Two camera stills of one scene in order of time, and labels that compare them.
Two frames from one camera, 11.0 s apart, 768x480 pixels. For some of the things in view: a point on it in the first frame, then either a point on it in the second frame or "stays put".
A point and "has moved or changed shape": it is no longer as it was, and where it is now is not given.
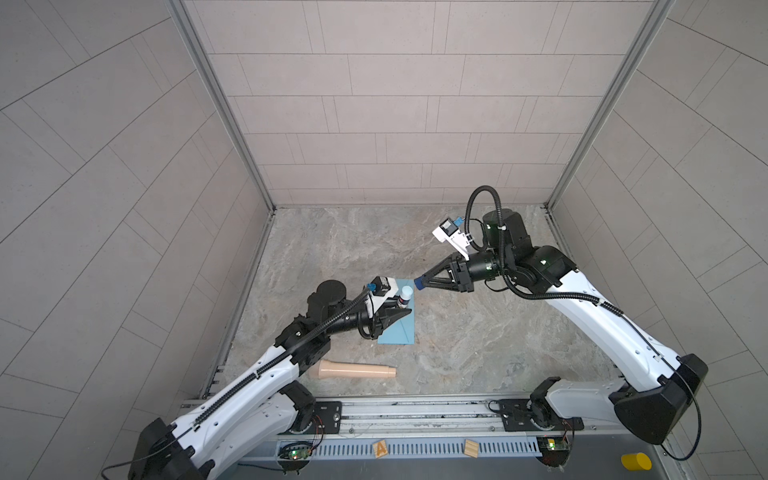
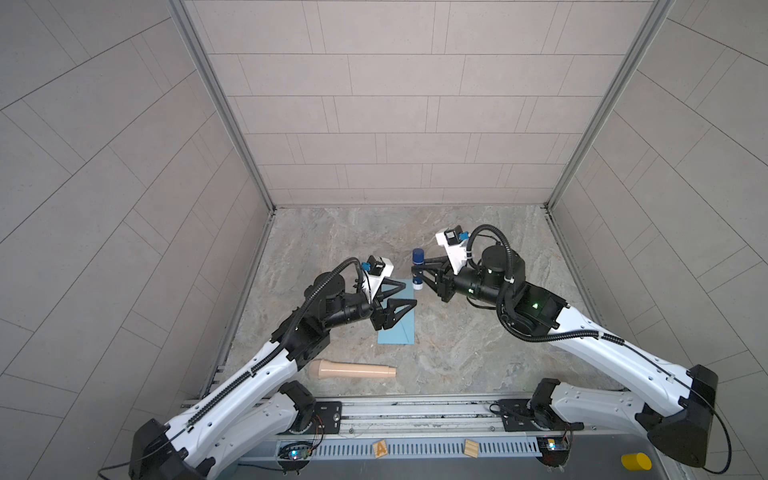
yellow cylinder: x=636 y=461 stays put
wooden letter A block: x=380 y=449 stays put
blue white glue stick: x=406 y=295 has moved or changed shape
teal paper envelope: x=403 y=332 stays put
